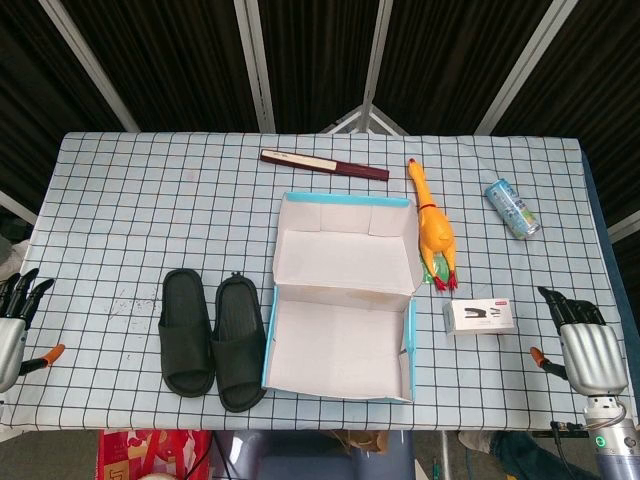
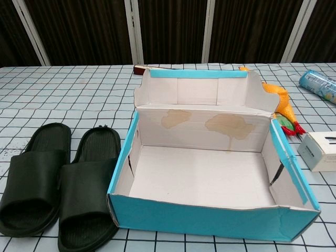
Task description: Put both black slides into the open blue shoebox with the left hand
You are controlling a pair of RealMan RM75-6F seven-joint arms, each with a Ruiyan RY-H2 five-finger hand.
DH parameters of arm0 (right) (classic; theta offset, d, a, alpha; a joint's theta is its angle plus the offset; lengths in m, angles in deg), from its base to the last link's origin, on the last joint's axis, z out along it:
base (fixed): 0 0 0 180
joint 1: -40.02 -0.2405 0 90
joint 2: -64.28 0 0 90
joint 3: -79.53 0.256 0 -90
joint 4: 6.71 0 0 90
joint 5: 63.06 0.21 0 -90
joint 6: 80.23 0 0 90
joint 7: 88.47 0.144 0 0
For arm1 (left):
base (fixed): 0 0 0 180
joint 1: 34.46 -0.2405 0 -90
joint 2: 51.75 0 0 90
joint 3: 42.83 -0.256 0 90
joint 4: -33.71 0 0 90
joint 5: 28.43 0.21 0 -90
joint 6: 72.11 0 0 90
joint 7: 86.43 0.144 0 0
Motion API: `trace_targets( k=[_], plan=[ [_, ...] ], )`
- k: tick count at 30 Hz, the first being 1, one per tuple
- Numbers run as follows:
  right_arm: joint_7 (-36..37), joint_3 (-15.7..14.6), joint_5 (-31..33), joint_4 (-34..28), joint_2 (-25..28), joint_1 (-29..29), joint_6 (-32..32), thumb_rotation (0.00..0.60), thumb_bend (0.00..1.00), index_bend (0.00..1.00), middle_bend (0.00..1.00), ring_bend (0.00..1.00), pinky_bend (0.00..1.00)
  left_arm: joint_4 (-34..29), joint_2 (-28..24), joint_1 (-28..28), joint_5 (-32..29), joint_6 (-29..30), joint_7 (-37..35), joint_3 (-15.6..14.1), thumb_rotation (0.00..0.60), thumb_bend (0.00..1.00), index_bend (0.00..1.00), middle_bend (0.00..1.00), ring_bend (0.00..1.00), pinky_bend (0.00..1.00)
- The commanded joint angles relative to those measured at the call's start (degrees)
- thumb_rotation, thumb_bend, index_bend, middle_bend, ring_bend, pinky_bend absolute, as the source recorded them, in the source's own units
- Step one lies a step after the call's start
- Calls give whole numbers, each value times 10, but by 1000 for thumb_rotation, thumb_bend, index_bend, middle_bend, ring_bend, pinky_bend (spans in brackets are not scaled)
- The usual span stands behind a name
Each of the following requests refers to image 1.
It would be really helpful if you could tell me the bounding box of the white metal frame post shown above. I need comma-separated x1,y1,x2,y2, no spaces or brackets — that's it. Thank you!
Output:
606,209,640,242
473,0,572,135
233,0,277,134
0,188,39,226
360,0,396,134
38,0,141,134

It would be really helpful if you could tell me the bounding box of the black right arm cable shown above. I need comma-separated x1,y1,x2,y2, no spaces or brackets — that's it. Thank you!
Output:
549,421,589,454

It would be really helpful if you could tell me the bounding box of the blue green drink can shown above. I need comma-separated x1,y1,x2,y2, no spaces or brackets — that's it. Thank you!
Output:
483,179,542,242

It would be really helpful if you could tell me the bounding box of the white cloth bundle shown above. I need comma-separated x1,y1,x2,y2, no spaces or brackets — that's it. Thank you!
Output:
0,234,31,281

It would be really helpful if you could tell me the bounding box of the light blue shoe box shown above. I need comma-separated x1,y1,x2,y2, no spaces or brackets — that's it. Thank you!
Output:
260,191,425,404

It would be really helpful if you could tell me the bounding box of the blue checked tablecloth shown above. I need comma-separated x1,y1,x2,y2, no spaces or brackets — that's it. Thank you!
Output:
0,131,632,432

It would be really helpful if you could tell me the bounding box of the dark pleated curtain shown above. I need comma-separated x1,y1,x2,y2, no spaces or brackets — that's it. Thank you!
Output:
0,0,640,241

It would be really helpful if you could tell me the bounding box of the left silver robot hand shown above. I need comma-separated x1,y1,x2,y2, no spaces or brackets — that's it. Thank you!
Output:
0,268,66,394

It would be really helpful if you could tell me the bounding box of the brown paper bag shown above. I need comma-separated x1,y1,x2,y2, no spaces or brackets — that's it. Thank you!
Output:
327,430,390,454

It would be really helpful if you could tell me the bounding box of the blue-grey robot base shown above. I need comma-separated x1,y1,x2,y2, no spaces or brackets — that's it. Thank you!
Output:
212,429,415,480

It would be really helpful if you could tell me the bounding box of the black rubber slipper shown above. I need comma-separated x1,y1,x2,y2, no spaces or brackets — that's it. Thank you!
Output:
209,271,268,413
158,267,215,397

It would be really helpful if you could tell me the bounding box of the green plastic packet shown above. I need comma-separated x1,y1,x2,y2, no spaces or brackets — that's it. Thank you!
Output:
418,249,454,286

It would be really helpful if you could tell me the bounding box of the red patterned bag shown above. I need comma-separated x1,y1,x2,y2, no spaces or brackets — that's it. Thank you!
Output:
97,428,214,480

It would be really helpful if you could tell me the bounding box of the black floor cable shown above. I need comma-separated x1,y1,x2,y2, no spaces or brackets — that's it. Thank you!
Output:
197,430,236,480

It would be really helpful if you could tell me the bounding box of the white stapler box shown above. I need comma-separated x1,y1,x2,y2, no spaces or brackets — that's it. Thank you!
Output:
442,298,516,337

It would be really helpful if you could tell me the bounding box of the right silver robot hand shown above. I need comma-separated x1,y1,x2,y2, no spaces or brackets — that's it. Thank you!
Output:
529,285,629,399

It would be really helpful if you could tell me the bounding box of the white table leg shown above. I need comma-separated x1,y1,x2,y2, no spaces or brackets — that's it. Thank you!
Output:
439,430,452,480

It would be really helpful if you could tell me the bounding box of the blue jeans leg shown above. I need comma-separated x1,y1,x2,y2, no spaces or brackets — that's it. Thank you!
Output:
489,432,596,480

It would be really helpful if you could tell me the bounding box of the white triangular metal frame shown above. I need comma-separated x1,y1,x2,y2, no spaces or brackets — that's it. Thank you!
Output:
319,103,412,136

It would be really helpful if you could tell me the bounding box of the dark red folding fan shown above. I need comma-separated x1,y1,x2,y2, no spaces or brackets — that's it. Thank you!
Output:
259,148,391,182

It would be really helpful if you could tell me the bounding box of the yellow rubber chicken toy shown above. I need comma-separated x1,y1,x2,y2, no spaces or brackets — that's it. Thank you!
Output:
405,157,459,292

